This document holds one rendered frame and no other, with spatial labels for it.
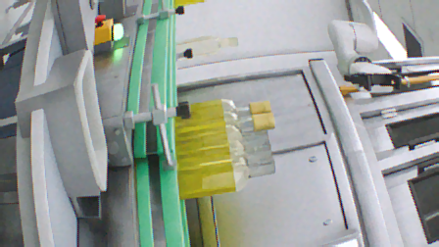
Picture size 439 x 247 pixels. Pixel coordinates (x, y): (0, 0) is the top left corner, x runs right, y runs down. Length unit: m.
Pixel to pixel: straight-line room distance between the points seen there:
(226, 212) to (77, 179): 0.46
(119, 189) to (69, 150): 0.20
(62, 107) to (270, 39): 6.70
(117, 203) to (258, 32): 6.51
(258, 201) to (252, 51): 6.27
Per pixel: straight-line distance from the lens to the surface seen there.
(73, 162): 1.25
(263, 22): 7.76
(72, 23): 1.38
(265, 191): 1.67
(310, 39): 7.90
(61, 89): 1.19
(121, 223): 1.29
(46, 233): 1.08
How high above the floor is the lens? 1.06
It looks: level
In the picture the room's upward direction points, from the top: 81 degrees clockwise
